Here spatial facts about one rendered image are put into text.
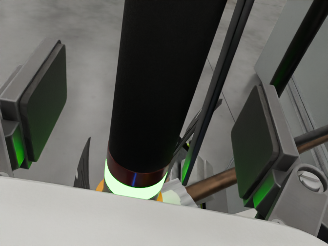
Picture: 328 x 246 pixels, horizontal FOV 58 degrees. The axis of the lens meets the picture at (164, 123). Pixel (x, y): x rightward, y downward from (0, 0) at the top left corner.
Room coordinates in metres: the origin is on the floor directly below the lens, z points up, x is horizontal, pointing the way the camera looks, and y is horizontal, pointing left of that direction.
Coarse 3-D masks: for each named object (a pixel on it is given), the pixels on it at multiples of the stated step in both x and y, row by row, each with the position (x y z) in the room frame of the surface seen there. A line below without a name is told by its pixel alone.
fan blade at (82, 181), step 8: (88, 144) 0.48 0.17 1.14; (88, 152) 0.45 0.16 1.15; (80, 160) 0.47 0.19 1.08; (88, 160) 0.42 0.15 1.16; (80, 168) 0.44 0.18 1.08; (88, 168) 0.40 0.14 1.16; (80, 176) 0.42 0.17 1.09; (88, 176) 0.37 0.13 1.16; (80, 184) 0.39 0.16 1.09; (88, 184) 0.35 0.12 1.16
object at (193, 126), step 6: (216, 108) 0.40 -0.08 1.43; (192, 120) 0.51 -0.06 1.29; (192, 126) 0.40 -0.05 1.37; (186, 132) 0.40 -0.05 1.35; (192, 132) 0.37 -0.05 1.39; (186, 138) 0.36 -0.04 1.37; (180, 144) 0.36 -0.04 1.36; (174, 150) 0.37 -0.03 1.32; (174, 156) 0.34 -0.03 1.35; (174, 162) 0.42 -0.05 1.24; (168, 168) 0.37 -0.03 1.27; (168, 174) 0.39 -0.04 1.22
